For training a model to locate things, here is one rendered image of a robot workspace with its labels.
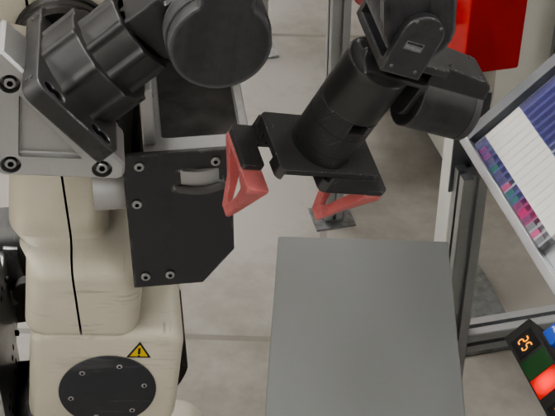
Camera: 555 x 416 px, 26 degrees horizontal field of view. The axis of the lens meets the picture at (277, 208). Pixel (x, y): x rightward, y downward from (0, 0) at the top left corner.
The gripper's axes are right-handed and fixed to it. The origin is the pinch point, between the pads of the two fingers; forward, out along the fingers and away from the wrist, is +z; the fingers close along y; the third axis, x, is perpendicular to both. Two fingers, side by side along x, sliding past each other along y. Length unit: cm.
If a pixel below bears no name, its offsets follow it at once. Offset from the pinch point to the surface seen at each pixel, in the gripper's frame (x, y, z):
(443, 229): 49, 88, 67
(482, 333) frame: 19, 73, 54
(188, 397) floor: 38, 48, 106
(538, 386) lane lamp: -9.9, 42.4, 19.0
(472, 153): 26, 50, 19
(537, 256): 4.8, 45.8, 13.4
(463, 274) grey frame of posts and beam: 23, 65, 44
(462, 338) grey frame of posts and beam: 19, 70, 55
